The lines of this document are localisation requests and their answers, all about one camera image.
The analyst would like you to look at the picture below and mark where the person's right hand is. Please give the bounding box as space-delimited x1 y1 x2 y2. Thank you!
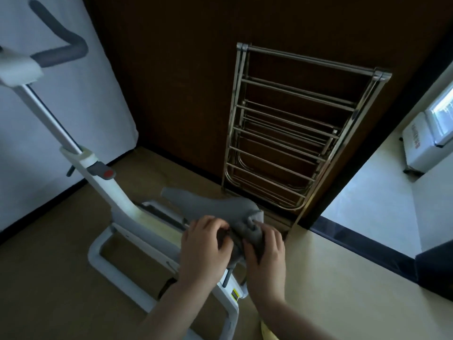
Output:
242 223 287 305

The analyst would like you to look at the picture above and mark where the person's left hand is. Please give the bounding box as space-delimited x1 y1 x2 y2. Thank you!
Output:
179 216 234 291

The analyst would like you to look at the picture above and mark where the grey bike saddle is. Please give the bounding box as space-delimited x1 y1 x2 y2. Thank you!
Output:
161 187 265 268

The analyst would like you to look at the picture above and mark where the person's right forearm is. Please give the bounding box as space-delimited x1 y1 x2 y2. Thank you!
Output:
251 295 335 340

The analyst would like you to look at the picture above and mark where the person's left forearm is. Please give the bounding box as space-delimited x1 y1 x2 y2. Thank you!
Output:
134 280 221 340

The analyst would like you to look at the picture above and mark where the dark door threshold strip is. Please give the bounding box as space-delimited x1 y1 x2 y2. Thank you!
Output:
310 215 419 271

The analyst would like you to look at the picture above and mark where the folded metal drying rack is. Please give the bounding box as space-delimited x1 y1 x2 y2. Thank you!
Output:
221 42 393 229

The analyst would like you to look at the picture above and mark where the grey red adjustment lever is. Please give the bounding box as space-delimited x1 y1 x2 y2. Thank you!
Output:
88 163 117 182

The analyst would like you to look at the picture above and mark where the dark furniture corner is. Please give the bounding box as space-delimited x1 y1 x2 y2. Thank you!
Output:
415 240 453 302

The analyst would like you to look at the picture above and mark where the white appliance with red print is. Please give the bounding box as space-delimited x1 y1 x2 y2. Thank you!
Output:
401 111 445 178

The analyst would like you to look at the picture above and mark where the bright framed window panel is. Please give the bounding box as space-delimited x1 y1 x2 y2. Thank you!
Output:
424 81 453 148

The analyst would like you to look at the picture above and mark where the white exercise bike frame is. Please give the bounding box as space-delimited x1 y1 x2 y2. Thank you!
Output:
0 49 249 340

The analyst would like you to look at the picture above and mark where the grey curved bike handlebar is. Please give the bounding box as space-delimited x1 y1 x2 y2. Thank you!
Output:
28 0 89 68

